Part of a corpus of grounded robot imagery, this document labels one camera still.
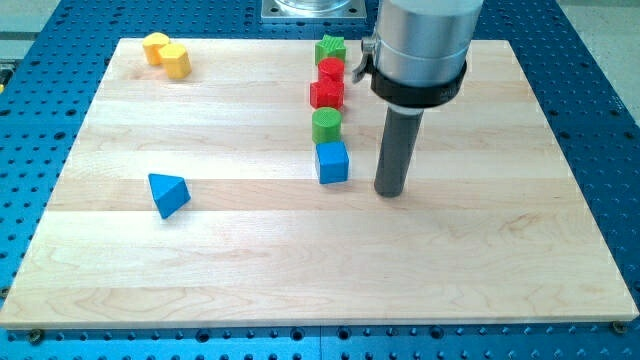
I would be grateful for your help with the silver robot arm cylinder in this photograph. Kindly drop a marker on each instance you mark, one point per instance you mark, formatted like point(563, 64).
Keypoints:
point(423, 43)

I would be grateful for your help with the blue cube block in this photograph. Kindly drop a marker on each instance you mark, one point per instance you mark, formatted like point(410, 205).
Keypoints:
point(332, 162)

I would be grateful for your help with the blue triangle block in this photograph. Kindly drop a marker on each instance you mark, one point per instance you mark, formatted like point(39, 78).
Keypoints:
point(169, 193)

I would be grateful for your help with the green cylinder block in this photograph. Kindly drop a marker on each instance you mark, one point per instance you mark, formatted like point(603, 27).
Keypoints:
point(326, 125)

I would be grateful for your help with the wooden board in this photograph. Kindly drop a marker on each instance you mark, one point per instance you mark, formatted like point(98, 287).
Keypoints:
point(491, 226)

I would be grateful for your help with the red cross block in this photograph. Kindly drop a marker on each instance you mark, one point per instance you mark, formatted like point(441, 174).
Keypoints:
point(327, 93)

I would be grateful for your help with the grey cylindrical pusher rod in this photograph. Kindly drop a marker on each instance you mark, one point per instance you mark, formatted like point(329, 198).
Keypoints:
point(399, 137)

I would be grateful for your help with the red cylinder block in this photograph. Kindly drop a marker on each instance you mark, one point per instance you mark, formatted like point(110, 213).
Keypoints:
point(331, 69)

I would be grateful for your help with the green star block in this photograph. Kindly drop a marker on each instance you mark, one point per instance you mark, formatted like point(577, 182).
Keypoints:
point(330, 46)

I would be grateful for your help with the yellow hexagon block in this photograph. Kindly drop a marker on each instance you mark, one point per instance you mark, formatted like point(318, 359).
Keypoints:
point(175, 60)

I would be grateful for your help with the yellow rounded block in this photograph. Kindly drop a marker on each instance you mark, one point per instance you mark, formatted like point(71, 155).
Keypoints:
point(151, 44)

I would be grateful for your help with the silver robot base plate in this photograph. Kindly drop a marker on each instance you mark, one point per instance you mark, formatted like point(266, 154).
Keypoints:
point(283, 10)

